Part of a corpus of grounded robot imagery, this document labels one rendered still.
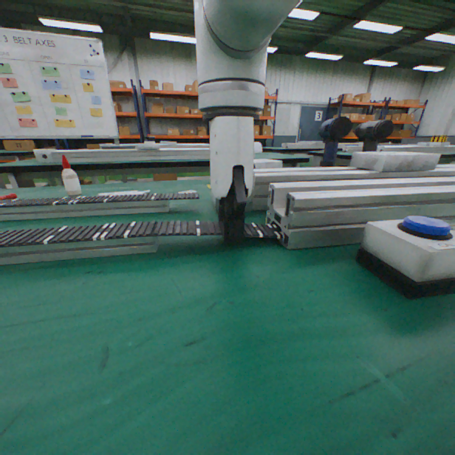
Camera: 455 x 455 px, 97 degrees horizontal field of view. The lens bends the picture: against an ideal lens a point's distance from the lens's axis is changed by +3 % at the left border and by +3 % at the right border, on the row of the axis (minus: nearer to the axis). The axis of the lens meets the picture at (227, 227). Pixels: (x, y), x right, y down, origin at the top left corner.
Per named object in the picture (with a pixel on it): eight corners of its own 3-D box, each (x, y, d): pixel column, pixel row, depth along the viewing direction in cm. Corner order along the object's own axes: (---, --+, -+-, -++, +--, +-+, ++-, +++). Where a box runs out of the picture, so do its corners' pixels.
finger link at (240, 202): (228, 150, 27) (226, 185, 31) (239, 183, 22) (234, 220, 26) (237, 150, 27) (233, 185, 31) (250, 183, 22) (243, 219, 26)
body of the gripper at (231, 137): (200, 111, 30) (204, 187, 35) (204, 100, 21) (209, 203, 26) (248, 113, 32) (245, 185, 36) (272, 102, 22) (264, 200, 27)
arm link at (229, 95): (196, 94, 29) (198, 118, 30) (199, 77, 21) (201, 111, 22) (252, 97, 30) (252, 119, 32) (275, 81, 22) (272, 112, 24)
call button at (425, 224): (424, 245, 21) (432, 228, 20) (391, 230, 25) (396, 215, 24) (455, 242, 22) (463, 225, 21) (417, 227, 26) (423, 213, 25)
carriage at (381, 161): (378, 182, 50) (386, 154, 48) (347, 176, 60) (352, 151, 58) (430, 181, 53) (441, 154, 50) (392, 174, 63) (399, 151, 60)
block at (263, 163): (258, 196, 62) (261, 163, 58) (240, 188, 71) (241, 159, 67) (284, 192, 66) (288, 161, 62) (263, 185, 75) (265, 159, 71)
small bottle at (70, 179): (80, 195, 61) (69, 154, 57) (66, 196, 60) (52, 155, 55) (83, 193, 65) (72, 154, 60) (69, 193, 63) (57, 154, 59)
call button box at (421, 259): (408, 300, 21) (433, 249, 19) (345, 253, 30) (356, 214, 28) (469, 292, 23) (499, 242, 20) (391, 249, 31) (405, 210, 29)
